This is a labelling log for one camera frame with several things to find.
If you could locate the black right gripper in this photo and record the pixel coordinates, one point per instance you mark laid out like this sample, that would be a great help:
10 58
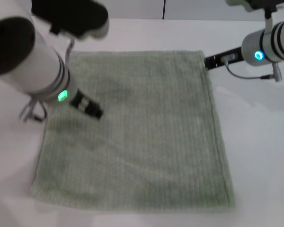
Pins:
220 62

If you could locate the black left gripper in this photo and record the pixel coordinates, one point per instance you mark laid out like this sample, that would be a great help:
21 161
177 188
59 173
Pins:
81 100

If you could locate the light green ribbed towel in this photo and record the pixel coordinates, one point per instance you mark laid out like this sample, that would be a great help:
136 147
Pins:
144 130

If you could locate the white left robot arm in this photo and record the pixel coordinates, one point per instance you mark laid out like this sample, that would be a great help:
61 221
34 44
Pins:
42 63

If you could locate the right wrist camera housing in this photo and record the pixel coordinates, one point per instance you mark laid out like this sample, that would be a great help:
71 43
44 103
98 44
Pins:
260 3

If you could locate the black left wrist camera housing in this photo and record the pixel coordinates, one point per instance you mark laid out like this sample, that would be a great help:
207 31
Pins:
73 16

